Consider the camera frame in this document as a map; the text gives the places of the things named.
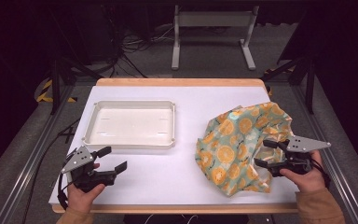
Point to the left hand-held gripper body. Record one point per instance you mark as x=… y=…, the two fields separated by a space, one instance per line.
x=77 y=159

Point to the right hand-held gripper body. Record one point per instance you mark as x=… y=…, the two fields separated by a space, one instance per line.
x=304 y=144

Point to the orange print cloth bag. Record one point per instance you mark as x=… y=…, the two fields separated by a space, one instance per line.
x=233 y=146

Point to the white plastic tray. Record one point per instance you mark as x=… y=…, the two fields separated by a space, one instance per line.
x=130 y=124

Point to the person's right hand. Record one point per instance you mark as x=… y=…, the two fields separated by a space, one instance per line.
x=307 y=182

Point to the person's left hand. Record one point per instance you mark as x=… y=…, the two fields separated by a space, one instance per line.
x=80 y=199

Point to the black metal stand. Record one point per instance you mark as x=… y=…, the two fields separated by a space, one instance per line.
x=55 y=84
x=310 y=84

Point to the yellow black hazard tape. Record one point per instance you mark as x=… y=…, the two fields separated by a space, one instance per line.
x=45 y=90

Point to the grey metal stand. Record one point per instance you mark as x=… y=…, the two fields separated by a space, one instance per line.
x=214 y=19

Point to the aluminium rail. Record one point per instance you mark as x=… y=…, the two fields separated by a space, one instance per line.
x=332 y=158
x=28 y=168

